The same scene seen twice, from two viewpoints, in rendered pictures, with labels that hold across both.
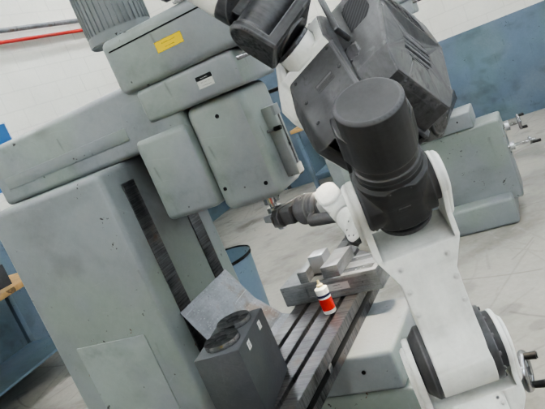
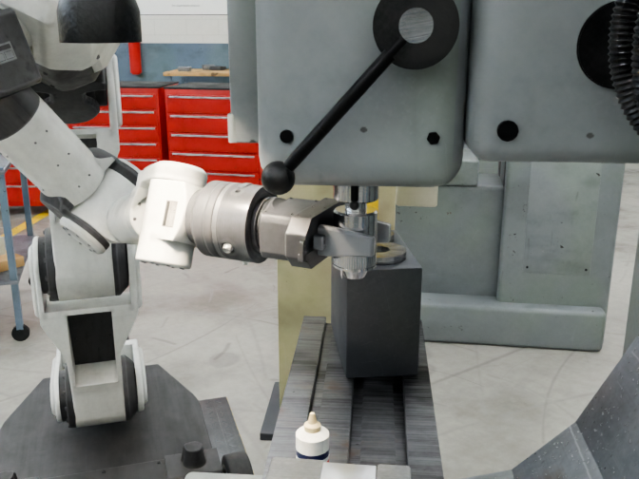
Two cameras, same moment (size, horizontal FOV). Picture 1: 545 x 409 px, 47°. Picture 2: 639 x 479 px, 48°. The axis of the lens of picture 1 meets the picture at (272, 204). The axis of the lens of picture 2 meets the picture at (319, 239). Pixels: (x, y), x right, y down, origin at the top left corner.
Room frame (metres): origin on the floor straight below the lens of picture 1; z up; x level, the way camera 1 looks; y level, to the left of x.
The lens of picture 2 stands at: (2.50, -0.34, 1.46)
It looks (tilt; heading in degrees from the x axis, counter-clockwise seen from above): 17 degrees down; 156
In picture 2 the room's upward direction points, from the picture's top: straight up
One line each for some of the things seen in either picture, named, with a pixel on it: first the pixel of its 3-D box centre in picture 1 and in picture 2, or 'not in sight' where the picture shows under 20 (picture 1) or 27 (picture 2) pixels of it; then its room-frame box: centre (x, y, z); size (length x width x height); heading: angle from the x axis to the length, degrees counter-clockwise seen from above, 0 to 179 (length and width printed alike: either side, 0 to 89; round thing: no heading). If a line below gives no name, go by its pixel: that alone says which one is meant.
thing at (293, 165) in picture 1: (282, 139); (247, 35); (1.78, -0.10, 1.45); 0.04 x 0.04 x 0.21; 62
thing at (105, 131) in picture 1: (97, 136); not in sight; (2.07, 0.44, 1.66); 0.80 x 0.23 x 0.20; 62
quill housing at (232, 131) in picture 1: (246, 144); (363, 9); (1.84, 0.00, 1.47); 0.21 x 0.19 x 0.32; 152
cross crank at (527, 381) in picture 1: (512, 372); not in sight; (1.60, -0.44, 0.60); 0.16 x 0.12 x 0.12; 62
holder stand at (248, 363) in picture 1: (242, 363); (372, 296); (1.46, 0.22, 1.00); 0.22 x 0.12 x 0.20; 162
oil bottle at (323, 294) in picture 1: (323, 295); (312, 452); (1.79, -0.04, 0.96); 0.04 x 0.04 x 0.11
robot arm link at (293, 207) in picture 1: (299, 211); (278, 228); (1.77, -0.06, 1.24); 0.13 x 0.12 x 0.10; 133
